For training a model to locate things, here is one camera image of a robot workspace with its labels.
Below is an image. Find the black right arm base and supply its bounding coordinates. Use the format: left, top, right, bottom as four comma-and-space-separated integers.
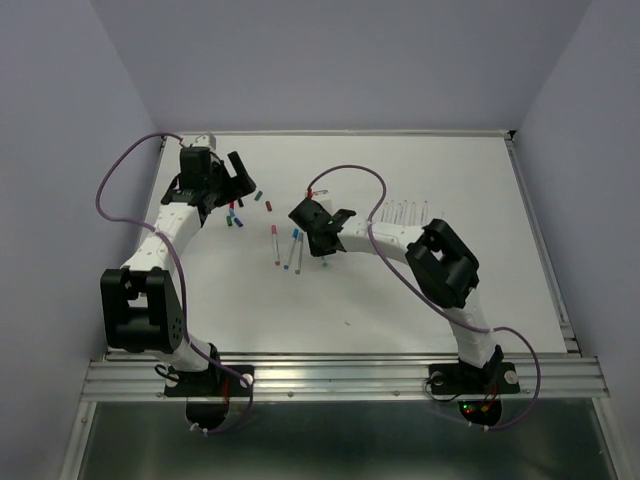
424, 362, 520, 427

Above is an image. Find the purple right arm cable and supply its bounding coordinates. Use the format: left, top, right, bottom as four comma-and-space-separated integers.
307, 164, 541, 434

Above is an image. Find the pink capped marker pen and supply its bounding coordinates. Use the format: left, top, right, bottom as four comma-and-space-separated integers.
271, 224, 281, 266

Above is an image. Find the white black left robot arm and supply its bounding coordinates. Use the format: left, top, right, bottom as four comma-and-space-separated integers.
100, 146, 256, 394

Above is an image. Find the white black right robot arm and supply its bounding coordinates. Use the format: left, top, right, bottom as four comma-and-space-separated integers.
289, 199, 503, 390

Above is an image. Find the aluminium rail frame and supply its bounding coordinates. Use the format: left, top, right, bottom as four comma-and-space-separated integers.
62, 132, 634, 479

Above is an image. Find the grey capped marker pen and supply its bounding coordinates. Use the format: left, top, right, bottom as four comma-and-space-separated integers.
294, 232, 304, 275

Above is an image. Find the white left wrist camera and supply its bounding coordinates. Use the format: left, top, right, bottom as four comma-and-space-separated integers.
181, 132, 216, 150

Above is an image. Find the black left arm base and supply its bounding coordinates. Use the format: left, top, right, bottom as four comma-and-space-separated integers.
154, 364, 255, 437

